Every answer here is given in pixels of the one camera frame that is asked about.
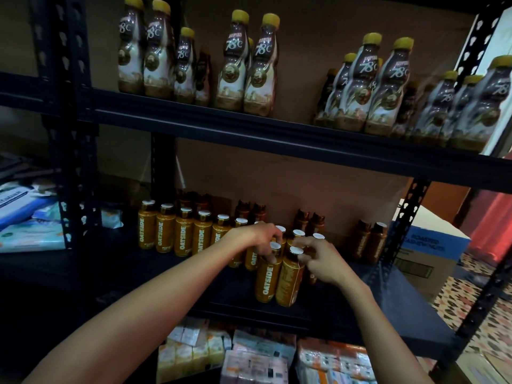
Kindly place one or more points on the person's left forearm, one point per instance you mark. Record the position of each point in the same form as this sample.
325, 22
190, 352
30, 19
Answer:
136, 316

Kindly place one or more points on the flat white packet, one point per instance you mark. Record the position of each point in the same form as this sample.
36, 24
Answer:
264, 344

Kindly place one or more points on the row of pale pink packets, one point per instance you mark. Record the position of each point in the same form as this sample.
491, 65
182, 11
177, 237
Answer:
320, 348

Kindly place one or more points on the row of wet wipe packs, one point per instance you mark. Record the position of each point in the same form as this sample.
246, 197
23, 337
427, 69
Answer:
24, 220

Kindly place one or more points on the Oatside bottle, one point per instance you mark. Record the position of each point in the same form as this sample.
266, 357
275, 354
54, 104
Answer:
266, 277
289, 282

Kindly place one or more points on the row of yellow-capped coffee bottles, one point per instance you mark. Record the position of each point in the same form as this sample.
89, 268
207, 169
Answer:
236, 68

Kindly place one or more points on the person's left hand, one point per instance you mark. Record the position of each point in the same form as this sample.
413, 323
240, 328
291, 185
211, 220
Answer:
252, 236

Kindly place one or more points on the red curtain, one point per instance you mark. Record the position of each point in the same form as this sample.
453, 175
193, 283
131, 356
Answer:
492, 228

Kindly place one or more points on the black metal shelf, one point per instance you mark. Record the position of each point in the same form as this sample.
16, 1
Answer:
280, 136
72, 156

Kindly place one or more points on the person's right forearm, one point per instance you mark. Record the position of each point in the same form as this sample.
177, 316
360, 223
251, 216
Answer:
384, 336

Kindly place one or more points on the brown wooden cabinet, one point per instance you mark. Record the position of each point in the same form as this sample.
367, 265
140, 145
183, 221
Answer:
444, 200

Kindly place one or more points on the stack of pink white boxes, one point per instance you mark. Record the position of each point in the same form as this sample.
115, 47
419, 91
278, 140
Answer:
254, 368

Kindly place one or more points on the blue white cashew carton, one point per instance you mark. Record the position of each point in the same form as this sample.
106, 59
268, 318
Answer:
432, 252

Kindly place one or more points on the tissue packs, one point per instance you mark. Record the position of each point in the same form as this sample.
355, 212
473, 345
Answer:
188, 360

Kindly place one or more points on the person's right hand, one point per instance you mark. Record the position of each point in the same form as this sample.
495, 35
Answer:
324, 261

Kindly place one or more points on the orange Oatside bottles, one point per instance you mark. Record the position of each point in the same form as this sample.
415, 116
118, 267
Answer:
164, 232

